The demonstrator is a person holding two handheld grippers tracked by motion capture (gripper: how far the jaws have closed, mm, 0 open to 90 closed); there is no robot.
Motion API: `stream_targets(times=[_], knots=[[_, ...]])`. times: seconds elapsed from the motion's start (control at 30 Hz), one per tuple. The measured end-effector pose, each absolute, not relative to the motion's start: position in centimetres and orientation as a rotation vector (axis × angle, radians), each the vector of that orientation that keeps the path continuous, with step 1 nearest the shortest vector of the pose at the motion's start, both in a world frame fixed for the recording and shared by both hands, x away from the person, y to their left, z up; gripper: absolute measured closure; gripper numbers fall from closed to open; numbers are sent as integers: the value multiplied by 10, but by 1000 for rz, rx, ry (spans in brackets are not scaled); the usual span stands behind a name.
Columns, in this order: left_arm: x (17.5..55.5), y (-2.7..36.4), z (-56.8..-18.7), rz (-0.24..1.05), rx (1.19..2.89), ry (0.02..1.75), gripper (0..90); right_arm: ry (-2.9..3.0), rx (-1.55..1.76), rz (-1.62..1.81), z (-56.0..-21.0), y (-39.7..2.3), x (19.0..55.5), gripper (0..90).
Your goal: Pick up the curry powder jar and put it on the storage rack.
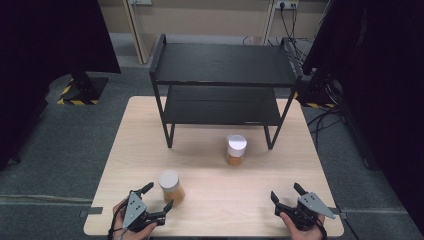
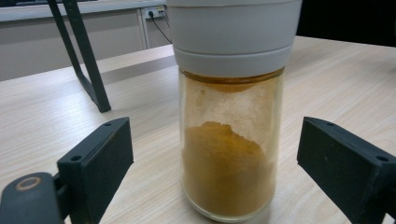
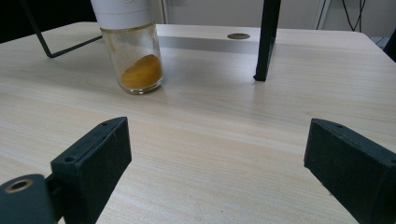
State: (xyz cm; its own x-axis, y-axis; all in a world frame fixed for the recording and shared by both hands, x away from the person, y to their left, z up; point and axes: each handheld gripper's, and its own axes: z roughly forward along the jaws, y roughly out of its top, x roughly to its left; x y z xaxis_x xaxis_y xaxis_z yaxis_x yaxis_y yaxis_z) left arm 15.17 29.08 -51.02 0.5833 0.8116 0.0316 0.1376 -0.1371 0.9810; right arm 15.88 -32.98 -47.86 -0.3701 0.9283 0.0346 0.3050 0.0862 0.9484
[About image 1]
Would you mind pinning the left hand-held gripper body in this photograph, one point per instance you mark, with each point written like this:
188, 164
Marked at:
134, 208

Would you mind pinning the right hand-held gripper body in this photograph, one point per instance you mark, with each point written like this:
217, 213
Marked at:
310, 205

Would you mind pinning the white-lidded jar of orange powder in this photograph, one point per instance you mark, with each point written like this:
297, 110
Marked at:
170, 187
236, 150

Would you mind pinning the black two-tier shelf rack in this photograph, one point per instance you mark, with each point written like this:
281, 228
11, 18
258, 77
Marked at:
220, 63

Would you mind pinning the person's left hand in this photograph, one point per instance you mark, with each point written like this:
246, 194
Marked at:
140, 233

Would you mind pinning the person's right hand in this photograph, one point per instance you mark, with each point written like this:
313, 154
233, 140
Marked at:
296, 231

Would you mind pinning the grey floor tape strip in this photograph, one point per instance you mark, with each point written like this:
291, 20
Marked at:
338, 213
90, 211

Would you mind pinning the stand base with hazard tape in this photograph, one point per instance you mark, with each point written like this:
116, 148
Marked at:
83, 91
316, 95

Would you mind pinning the black curtain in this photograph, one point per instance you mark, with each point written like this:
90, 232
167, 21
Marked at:
40, 66
380, 83

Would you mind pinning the white wall socket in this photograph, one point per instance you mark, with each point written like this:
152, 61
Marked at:
286, 4

